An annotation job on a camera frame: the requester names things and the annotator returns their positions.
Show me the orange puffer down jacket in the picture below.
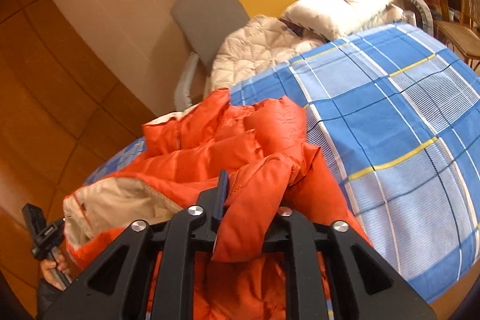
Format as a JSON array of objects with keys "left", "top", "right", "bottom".
[{"left": 62, "top": 87, "right": 373, "bottom": 320}]

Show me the person left hand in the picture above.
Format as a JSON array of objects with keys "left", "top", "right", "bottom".
[{"left": 40, "top": 247, "right": 71, "bottom": 291}]

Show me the blue plaid bed sheet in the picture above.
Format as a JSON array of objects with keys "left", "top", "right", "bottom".
[{"left": 64, "top": 23, "right": 479, "bottom": 319}]

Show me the white quilted blanket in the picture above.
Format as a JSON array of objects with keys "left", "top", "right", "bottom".
[{"left": 208, "top": 15, "right": 325, "bottom": 92}]

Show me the wooden rattan chair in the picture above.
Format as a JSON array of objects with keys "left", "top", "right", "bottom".
[{"left": 436, "top": 0, "right": 479, "bottom": 71}]

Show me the white printed pillow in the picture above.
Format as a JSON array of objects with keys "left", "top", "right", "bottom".
[{"left": 281, "top": 0, "right": 404, "bottom": 40}]

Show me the white bed side rail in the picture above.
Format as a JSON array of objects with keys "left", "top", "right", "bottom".
[{"left": 173, "top": 52, "right": 199, "bottom": 111}]

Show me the grey bed guard rail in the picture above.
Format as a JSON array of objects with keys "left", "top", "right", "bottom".
[{"left": 405, "top": 0, "right": 434, "bottom": 37}]

